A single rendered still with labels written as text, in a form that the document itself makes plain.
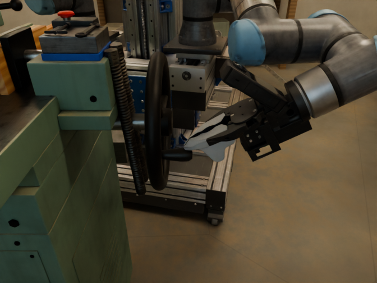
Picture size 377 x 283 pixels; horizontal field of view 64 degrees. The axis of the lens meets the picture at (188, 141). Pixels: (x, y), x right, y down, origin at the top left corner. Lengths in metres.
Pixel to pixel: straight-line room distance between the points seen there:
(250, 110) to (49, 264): 0.46
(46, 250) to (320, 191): 1.50
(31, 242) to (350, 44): 0.62
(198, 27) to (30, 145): 0.84
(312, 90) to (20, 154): 0.43
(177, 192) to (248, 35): 1.00
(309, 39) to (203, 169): 1.05
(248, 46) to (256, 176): 1.38
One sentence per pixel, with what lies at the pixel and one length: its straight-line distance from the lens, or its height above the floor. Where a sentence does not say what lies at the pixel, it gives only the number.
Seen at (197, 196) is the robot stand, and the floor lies 0.18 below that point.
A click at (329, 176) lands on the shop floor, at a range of 1.97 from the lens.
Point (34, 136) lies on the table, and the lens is 0.52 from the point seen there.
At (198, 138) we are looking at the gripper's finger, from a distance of 0.51.
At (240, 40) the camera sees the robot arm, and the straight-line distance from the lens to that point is 0.52.
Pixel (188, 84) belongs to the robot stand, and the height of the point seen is 0.71.
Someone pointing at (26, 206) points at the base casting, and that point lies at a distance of 0.55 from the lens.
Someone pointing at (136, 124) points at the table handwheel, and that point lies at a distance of 0.64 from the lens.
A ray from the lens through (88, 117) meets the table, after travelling 0.57.
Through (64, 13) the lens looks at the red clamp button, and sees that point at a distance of 0.64.
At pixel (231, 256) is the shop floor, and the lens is 1.41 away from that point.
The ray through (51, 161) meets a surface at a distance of 0.57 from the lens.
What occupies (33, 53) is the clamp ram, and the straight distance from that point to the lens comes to 0.65.
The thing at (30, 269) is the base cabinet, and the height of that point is 0.62.
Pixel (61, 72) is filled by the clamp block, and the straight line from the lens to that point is 0.57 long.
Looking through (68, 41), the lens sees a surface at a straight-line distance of 0.56.
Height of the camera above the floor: 1.12
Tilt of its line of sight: 32 degrees down
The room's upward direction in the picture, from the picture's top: straight up
